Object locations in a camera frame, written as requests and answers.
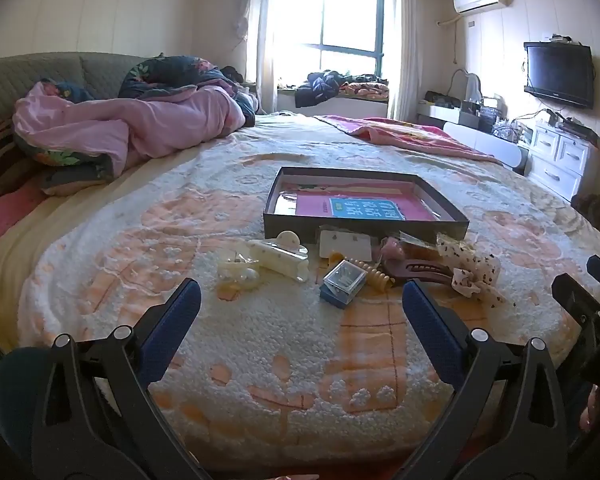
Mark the cream hair claw clip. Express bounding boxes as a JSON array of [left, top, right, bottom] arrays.
[[247, 230, 311, 283]]

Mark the clear packet with yellow accessory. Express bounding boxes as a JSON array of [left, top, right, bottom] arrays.
[[397, 232, 441, 261]]

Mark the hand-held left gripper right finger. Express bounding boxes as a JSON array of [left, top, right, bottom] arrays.
[[390, 279, 569, 480]]

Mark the pink quilt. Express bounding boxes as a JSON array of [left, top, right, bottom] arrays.
[[12, 82, 248, 196]]

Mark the cream curtain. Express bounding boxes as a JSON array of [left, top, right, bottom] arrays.
[[387, 0, 427, 123]]

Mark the sheer white curtain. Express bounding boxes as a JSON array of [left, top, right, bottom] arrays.
[[246, 0, 282, 113]]

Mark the small blue jewelry box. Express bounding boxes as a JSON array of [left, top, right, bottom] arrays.
[[320, 259, 369, 307]]

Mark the pink patterned blanket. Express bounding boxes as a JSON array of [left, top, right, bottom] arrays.
[[314, 115, 504, 164]]

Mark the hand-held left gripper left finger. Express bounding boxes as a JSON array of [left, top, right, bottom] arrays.
[[30, 278, 212, 480]]

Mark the striped pillow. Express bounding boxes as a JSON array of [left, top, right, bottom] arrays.
[[0, 120, 33, 203]]

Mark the window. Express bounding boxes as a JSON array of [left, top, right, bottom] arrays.
[[275, 0, 387, 72]]

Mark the black set-top box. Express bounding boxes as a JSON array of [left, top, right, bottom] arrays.
[[556, 117, 599, 142]]

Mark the white earring card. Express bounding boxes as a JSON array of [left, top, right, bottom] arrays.
[[319, 230, 376, 266]]

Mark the shallow black cardboard box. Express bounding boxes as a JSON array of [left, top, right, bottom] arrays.
[[263, 166, 470, 242]]

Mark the green quilted headboard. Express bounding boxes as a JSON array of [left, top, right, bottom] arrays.
[[0, 51, 153, 131]]

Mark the white and orange printed blanket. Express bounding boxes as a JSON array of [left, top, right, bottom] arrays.
[[17, 125, 600, 467]]

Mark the pink scrunchie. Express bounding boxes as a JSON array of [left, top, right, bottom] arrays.
[[380, 237, 406, 262]]

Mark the yellow spiral hair tie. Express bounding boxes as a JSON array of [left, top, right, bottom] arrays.
[[347, 257, 396, 294]]

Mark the white desk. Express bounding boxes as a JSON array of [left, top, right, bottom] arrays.
[[417, 102, 529, 172]]

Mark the black wall television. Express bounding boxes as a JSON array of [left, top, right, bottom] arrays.
[[523, 41, 595, 110]]

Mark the dark clothes pile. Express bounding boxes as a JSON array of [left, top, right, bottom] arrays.
[[295, 71, 349, 109]]

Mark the polka-dot fabric hair bow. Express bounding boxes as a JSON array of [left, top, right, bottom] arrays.
[[436, 234, 507, 307]]

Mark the dark floral quilt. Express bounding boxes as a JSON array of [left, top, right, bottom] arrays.
[[117, 55, 258, 127]]

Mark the folded pink floral blanket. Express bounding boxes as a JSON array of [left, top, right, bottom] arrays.
[[340, 80, 391, 102]]

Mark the brown bag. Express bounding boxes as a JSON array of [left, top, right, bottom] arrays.
[[571, 194, 600, 232]]

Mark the white drawer cabinet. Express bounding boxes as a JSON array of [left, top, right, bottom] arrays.
[[525, 120, 600, 204]]

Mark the bagged pearl hair accessory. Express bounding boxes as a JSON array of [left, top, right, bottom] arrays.
[[217, 252, 264, 295]]

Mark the dark pink hair claw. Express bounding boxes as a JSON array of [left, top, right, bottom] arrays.
[[382, 256, 454, 287]]

